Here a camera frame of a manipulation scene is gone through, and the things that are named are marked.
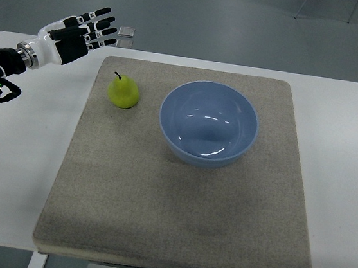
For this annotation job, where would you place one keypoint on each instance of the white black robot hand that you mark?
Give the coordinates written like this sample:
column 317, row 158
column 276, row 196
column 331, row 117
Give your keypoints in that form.
column 69, row 39

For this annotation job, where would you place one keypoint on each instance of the green pear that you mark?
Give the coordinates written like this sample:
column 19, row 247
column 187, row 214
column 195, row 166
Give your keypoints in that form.
column 123, row 92

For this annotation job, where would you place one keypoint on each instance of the blue bowl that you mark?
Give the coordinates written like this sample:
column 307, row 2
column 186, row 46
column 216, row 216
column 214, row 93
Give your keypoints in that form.
column 208, row 124

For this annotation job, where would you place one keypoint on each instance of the small metal floor box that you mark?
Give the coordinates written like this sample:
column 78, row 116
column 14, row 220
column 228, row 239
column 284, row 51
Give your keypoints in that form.
column 125, row 31

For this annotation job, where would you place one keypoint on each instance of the grey felt mat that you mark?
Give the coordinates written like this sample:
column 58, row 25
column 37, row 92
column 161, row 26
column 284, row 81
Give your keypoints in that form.
column 122, row 197

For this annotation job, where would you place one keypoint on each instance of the chair legs in background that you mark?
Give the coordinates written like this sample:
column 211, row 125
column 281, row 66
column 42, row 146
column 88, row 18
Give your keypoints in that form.
column 339, row 10

